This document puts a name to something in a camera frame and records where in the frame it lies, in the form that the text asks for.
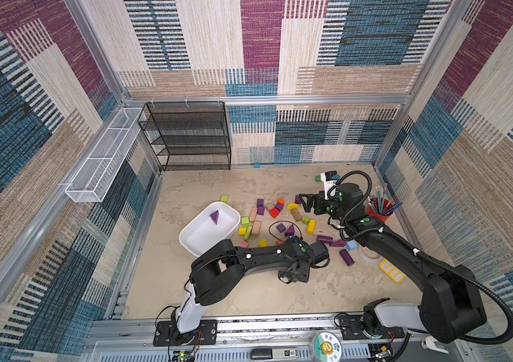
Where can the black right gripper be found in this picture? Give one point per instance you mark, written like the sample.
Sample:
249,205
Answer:
320,202

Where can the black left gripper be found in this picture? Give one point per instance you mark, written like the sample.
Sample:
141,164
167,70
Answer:
285,280

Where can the purple cube block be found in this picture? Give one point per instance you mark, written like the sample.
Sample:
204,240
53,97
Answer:
281,227
260,210

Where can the white plastic storage bin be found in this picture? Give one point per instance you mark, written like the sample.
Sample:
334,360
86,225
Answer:
201,233

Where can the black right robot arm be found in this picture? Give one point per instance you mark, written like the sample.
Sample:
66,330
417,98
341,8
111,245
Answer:
451,306

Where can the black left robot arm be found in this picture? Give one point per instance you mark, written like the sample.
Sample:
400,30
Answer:
218,271

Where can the purple long bar block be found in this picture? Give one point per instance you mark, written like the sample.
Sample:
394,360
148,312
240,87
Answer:
325,239

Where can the yellow cylinder block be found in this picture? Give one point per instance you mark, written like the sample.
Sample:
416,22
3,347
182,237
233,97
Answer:
311,226

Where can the purple cylinder block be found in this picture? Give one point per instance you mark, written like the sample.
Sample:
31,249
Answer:
346,256

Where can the purple triangle block centre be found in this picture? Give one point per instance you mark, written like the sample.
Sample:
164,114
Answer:
290,231

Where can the light blue cube block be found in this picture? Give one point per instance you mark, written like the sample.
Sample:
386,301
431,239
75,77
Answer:
351,245

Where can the red cube block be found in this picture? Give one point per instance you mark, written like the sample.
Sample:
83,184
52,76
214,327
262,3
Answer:
274,212

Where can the clear tape roll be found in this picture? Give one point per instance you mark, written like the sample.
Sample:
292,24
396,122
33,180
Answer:
369,256

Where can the red pen holder cup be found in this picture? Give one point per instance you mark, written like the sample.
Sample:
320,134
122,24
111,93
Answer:
380,206

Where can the natural wood block upright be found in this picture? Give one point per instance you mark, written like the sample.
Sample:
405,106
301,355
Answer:
256,227

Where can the yellow calculator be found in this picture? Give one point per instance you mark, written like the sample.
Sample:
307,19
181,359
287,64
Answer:
396,275

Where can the round green logo sticker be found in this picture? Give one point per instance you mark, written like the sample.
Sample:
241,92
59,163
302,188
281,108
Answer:
325,347

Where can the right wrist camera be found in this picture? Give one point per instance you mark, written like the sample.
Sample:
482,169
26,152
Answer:
330,179

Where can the black wire shelf rack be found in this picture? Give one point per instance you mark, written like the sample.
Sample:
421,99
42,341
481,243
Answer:
188,135

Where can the white wire mesh basket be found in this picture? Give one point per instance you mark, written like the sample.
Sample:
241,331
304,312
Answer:
98,171

